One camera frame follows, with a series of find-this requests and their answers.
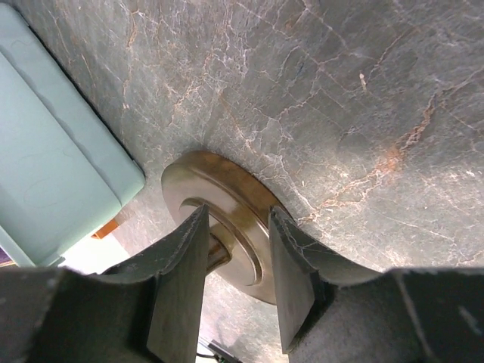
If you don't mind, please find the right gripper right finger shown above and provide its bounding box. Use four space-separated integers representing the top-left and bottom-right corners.
269 206 378 354

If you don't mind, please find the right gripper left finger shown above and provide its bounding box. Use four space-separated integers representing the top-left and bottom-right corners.
104 205 209 362

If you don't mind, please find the wooden compartment tray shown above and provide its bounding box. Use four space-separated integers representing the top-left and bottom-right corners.
92 219 119 240

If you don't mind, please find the teal plastic basket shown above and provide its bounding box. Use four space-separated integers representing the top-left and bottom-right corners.
1 4 145 267

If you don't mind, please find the cream mannequin head stand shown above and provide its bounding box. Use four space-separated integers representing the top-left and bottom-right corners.
161 150 282 305

